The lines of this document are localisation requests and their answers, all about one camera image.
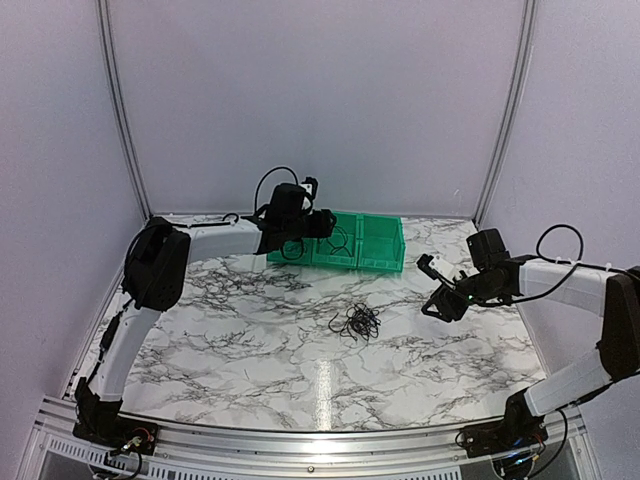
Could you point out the right aluminium frame post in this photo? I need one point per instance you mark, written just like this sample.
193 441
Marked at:
514 96

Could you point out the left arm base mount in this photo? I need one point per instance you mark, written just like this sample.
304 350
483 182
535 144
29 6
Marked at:
116 431

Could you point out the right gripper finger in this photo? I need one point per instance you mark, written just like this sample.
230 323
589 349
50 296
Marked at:
447 312
443 298

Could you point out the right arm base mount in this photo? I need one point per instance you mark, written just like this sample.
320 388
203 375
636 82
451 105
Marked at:
495 437

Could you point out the front aluminium rail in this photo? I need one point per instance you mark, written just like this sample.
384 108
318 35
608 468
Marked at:
191 451

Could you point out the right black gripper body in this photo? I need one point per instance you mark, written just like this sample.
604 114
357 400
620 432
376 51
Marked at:
462 306

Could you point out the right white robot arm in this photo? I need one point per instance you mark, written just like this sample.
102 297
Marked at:
502 280

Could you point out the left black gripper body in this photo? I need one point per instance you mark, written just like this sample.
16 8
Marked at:
317 230

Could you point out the left green storage bin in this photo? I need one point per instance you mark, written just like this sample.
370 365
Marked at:
296 252

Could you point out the left aluminium frame post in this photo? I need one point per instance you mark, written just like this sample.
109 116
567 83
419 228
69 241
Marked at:
122 123

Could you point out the aluminium frame post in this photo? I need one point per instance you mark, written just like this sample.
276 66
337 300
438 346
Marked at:
122 123
514 96

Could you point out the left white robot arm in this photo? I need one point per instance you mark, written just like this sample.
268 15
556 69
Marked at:
153 278

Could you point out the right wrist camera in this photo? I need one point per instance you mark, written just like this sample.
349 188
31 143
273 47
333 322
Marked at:
437 268

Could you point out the middle green storage bin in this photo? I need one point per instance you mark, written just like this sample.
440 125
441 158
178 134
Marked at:
341 250

